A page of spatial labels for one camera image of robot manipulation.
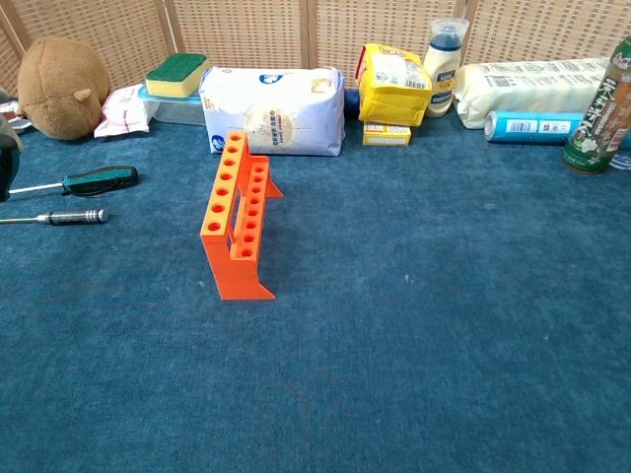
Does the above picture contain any clear plastic container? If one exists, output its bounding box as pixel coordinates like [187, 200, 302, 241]
[137, 83, 207, 127]

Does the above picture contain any white snack packet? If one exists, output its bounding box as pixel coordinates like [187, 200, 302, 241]
[0, 97, 32, 135]

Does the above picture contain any blue carpet table cover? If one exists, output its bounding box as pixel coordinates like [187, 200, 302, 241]
[0, 96, 631, 473]

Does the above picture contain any silver metal handle screwdriver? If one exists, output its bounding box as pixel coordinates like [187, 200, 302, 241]
[0, 208, 110, 227]

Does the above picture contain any yellow biscuit bag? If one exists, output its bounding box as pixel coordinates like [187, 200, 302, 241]
[357, 42, 434, 128]

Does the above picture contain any small green black screwdriver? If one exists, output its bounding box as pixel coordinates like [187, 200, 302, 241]
[0, 140, 22, 203]

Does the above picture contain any green tea bottle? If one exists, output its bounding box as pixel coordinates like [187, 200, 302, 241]
[562, 34, 631, 174]

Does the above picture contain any white flour bag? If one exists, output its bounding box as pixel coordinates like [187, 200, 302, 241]
[198, 66, 347, 158]

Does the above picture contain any yellow green sponge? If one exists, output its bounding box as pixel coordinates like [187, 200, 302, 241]
[145, 52, 209, 99]

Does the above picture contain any light blue cylindrical can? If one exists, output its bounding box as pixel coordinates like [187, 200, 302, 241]
[483, 110, 586, 146]

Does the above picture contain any orange test tube rack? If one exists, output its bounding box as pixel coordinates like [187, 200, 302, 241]
[199, 131, 285, 302]

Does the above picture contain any small yellow box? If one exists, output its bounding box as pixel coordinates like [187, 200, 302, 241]
[362, 120, 413, 147]

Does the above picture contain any brown plush toy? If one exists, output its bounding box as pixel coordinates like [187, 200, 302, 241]
[17, 36, 112, 142]

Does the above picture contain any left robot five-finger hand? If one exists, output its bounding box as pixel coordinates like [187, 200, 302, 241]
[0, 113, 25, 154]

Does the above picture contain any long white paper pack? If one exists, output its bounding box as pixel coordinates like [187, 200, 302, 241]
[452, 57, 612, 131]

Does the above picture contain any pink wet wipes pack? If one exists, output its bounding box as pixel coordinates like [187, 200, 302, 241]
[93, 83, 154, 138]

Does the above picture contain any woven folding screen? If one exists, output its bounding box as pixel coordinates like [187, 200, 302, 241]
[0, 0, 631, 100]

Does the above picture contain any mayonnaise squeeze bottle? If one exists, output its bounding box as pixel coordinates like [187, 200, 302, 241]
[422, 18, 470, 119]

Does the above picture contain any large green black screwdriver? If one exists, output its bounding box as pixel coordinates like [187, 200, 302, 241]
[8, 165, 140, 198]

